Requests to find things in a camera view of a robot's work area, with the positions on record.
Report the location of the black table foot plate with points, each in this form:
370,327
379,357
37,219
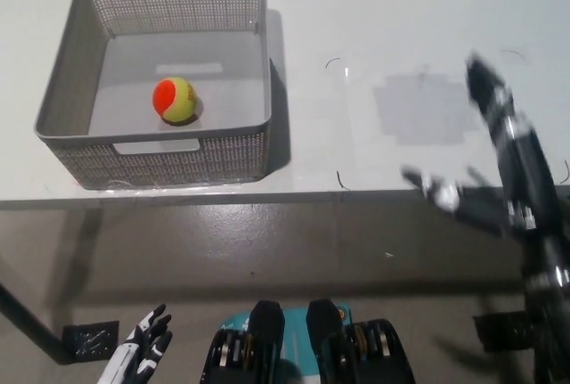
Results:
501,330
89,339

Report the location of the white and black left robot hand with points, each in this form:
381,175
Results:
133,353

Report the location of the grey perforated plastic basket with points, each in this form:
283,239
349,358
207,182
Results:
133,45

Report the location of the black metal table leg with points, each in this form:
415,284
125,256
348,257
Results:
31,319

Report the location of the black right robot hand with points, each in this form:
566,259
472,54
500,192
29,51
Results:
525,170

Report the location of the yellow and orange tennis ball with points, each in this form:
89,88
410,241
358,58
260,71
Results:
176,99

